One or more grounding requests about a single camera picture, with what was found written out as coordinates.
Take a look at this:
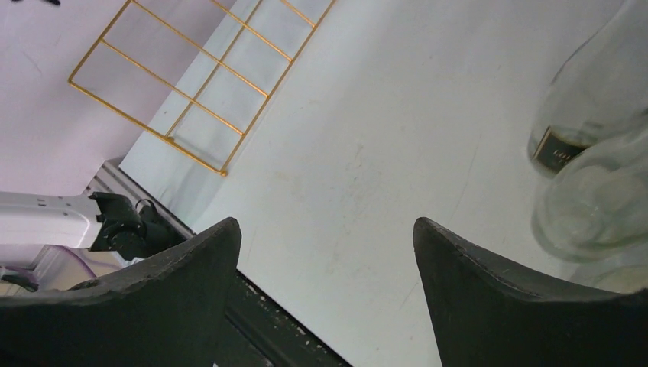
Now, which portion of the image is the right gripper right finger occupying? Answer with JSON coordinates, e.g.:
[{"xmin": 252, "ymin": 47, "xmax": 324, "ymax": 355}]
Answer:
[{"xmin": 413, "ymin": 217, "xmax": 647, "ymax": 366}]

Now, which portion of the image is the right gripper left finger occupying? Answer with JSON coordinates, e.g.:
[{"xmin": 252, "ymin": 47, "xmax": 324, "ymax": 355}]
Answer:
[{"xmin": 1, "ymin": 217, "xmax": 241, "ymax": 366}]

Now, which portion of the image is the long clear glass bottle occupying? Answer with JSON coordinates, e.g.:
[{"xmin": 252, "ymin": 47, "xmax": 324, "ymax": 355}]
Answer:
[{"xmin": 568, "ymin": 247, "xmax": 647, "ymax": 294}]

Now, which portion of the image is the clear bottle white label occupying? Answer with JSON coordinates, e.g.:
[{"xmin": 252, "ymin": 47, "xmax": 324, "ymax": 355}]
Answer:
[{"xmin": 531, "ymin": 128, "xmax": 647, "ymax": 262}]

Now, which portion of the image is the clear bottle black label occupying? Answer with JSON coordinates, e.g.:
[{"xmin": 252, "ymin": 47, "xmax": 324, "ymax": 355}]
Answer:
[{"xmin": 527, "ymin": 1, "xmax": 647, "ymax": 174}]

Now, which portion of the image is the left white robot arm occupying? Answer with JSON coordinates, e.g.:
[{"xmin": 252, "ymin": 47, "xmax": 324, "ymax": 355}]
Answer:
[{"xmin": 1, "ymin": 192, "xmax": 183, "ymax": 268}]

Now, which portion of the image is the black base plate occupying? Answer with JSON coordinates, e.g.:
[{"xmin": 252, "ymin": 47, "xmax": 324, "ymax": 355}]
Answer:
[{"xmin": 215, "ymin": 271, "xmax": 349, "ymax": 366}]

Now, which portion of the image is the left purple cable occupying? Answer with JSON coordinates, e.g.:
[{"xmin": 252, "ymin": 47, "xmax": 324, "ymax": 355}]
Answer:
[{"xmin": 0, "ymin": 245, "xmax": 97, "ymax": 284}]

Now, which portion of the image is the gold wire wine rack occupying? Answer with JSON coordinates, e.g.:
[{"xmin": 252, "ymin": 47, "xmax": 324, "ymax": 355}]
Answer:
[{"xmin": 68, "ymin": 1, "xmax": 333, "ymax": 176}]

